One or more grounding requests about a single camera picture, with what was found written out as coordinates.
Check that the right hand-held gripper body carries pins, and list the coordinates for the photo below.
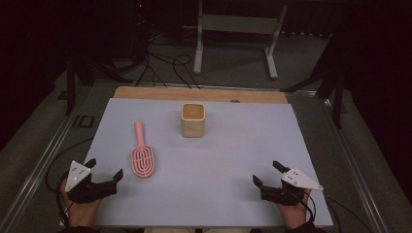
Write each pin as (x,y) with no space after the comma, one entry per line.
(285,194)

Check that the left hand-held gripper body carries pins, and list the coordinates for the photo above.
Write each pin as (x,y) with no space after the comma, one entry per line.
(86,191)

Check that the pink hairbrush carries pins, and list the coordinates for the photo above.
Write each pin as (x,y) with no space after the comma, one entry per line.
(139,132)

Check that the beige square cup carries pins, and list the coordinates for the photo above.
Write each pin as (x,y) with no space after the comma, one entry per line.
(193,129)

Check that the person's right hand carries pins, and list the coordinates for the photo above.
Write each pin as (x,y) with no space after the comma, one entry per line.
(293,215)

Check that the person's left hand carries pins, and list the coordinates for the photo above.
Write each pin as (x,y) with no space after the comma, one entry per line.
(81,213)

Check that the black tripod stand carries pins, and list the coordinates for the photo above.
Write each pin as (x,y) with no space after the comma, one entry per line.
(70,84)
(338,97)

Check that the white metal stand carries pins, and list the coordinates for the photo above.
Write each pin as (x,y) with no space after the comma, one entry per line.
(239,24)

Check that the metal floor frame rail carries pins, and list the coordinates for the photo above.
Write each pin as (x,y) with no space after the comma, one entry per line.
(32,181)

